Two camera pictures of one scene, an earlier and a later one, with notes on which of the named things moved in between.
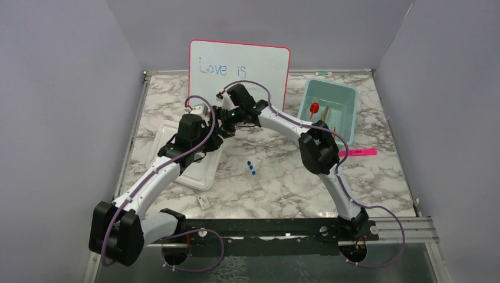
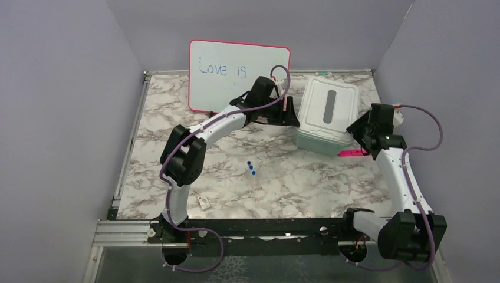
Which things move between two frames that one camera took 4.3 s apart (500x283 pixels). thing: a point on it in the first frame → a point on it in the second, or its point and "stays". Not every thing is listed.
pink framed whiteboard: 214,65 stays
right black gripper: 219,113 → 356,128
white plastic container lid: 204,174 → 326,108
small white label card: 203,202 stays
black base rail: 269,236 stays
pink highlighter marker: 359,152 stays
